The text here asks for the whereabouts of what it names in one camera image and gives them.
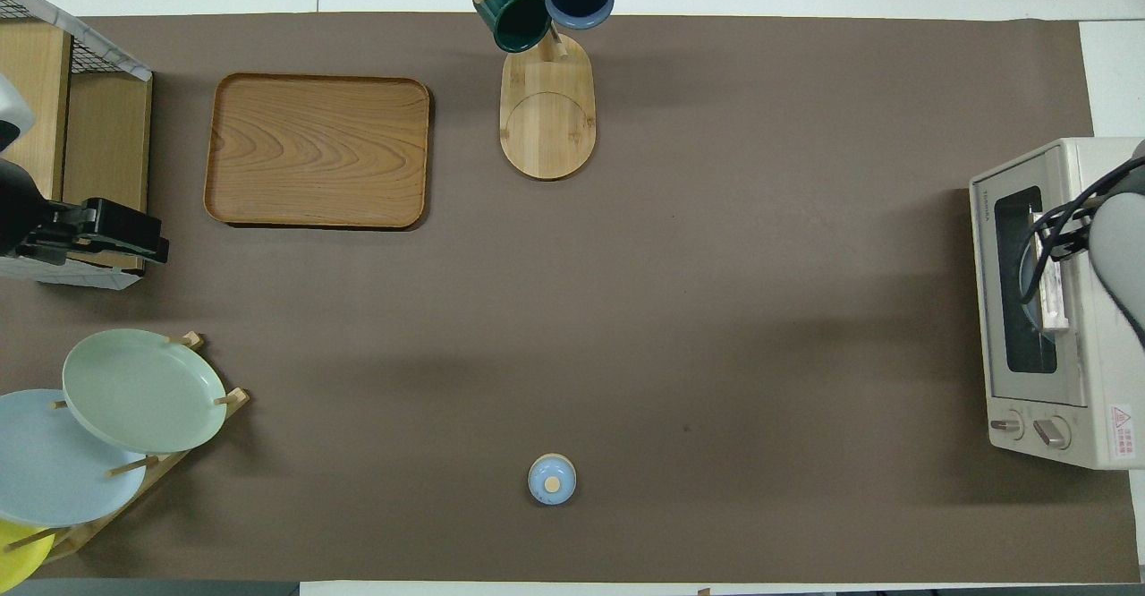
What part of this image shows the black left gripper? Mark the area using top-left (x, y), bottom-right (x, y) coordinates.
top-left (54, 197), bottom-right (170, 267)

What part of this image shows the light blue ribbed plate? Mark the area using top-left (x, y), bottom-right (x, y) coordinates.
top-left (1018, 240), bottom-right (1045, 334)

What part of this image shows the beige toaster oven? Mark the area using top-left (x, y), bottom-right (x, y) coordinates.
top-left (969, 137), bottom-right (1145, 472)

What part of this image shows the pale green plate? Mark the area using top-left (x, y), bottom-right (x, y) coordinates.
top-left (62, 328), bottom-right (228, 455)

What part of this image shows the wooden plate rack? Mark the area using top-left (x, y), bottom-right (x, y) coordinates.
top-left (0, 332), bottom-right (251, 566)

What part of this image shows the wooden serving tray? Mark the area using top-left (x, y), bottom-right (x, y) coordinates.
top-left (203, 72), bottom-right (432, 231)

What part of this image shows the marbled white shelf panel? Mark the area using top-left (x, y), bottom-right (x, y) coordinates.
top-left (0, 0), bottom-right (154, 83)

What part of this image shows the light blue smooth plate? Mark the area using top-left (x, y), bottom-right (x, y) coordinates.
top-left (0, 388), bottom-right (148, 528)

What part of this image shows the yellow plate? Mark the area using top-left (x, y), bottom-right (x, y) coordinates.
top-left (0, 517), bottom-right (56, 593)

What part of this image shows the wooden mug tree stand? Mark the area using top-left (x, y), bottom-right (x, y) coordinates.
top-left (472, 0), bottom-right (618, 182)

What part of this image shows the dark green mug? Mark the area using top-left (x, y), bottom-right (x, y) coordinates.
top-left (472, 0), bottom-right (552, 54)

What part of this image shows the brown table mat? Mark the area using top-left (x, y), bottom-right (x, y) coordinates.
top-left (0, 13), bottom-right (1142, 584)

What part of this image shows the wooden shelf with wire mesh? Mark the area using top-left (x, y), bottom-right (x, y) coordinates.
top-left (0, 0), bottom-right (155, 291)

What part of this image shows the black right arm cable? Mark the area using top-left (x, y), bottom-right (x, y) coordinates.
top-left (1024, 162), bottom-right (1133, 302)

